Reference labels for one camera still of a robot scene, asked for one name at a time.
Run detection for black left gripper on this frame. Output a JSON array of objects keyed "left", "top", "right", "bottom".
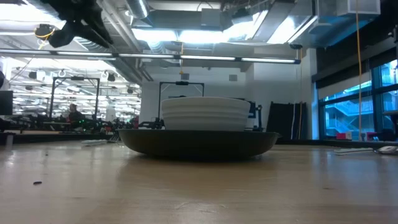
[{"left": 41, "top": 0, "right": 114, "bottom": 49}]

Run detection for stack of white bowls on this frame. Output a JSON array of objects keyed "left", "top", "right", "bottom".
[{"left": 160, "top": 96, "right": 252, "bottom": 132}]

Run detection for dark round tray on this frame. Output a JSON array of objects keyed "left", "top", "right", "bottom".
[{"left": 117, "top": 128, "right": 281, "bottom": 160}]

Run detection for white spoon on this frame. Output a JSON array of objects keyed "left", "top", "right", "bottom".
[{"left": 334, "top": 145, "right": 398, "bottom": 156}]

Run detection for long ceiling light strip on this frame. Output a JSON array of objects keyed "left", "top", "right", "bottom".
[{"left": 0, "top": 47, "right": 302, "bottom": 65}]

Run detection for person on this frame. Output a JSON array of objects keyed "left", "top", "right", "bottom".
[{"left": 68, "top": 103, "right": 85, "bottom": 123}]

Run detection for dark monitor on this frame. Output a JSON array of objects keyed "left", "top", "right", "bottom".
[{"left": 0, "top": 90, "right": 14, "bottom": 116}]

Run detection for black monitor on stand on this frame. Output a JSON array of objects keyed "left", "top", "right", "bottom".
[{"left": 248, "top": 100, "right": 264, "bottom": 132}]

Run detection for black leaning panels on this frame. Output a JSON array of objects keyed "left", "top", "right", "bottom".
[{"left": 266, "top": 101, "right": 308, "bottom": 140}]

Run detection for white ceiling box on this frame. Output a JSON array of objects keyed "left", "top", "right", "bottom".
[{"left": 336, "top": 0, "right": 381, "bottom": 16}]

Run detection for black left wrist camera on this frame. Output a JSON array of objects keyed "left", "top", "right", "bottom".
[{"left": 47, "top": 22, "right": 76, "bottom": 49}]

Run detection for round silver air duct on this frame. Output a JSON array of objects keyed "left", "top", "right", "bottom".
[{"left": 125, "top": 0, "right": 149, "bottom": 19}]

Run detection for black ceiling cable reel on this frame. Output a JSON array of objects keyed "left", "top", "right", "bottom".
[{"left": 34, "top": 23, "right": 57, "bottom": 42}]

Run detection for black metal frame rig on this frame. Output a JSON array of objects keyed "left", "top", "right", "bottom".
[
  {"left": 157, "top": 81, "right": 205, "bottom": 121},
  {"left": 49, "top": 76, "right": 101, "bottom": 123}
]

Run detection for yellow hanging cable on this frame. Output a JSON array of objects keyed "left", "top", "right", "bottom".
[{"left": 354, "top": 0, "right": 364, "bottom": 141}]

